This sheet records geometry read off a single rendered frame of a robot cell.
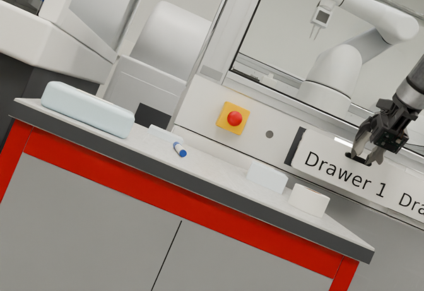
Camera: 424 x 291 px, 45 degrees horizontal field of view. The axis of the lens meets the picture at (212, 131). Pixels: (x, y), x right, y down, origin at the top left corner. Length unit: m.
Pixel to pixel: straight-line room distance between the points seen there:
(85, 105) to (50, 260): 0.25
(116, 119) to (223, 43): 0.64
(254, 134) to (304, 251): 0.61
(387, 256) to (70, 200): 1.01
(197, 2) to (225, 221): 3.95
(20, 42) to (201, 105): 0.50
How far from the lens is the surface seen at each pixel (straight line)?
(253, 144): 1.43
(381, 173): 1.44
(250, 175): 1.12
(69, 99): 0.85
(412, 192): 1.56
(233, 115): 1.34
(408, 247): 1.61
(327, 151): 1.38
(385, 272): 1.61
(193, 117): 1.41
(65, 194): 0.84
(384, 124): 1.26
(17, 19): 1.21
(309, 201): 0.97
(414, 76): 1.22
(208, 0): 4.71
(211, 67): 1.41
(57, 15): 1.22
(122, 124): 0.85
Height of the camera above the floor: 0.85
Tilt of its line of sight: 1 degrees down
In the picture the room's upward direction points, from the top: 23 degrees clockwise
